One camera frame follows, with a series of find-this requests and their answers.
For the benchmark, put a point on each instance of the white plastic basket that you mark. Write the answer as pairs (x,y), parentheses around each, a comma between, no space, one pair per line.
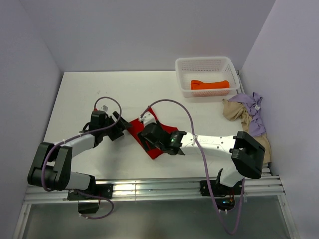
(205,69)

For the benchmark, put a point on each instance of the beige t-shirt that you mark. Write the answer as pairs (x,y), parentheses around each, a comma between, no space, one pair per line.
(234,111)

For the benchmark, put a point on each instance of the purple t-shirt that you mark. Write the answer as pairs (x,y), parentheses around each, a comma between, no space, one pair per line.
(252,103)

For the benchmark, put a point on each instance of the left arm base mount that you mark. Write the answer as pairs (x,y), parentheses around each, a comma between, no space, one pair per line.
(89,201)

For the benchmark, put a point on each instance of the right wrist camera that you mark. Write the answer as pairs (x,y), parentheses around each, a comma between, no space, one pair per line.
(146,119)

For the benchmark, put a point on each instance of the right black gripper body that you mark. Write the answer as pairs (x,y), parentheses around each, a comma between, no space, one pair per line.
(152,145)

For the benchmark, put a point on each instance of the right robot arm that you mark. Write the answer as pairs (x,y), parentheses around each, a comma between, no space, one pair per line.
(246,153)

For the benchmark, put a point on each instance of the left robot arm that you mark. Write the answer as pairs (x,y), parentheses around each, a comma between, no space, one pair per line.
(51,166)

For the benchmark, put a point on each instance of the aluminium rail frame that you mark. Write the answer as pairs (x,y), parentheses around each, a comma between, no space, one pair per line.
(162,189)

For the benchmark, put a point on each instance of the red t-shirt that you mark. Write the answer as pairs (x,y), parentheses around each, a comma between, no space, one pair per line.
(136,130)

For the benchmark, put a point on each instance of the rolled orange t-shirt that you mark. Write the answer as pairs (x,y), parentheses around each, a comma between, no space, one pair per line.
(199,85)

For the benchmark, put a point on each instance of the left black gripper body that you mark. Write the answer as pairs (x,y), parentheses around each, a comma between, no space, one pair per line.
(112,131)

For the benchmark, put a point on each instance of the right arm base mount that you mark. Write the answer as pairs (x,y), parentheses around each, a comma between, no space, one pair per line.
(225,196)

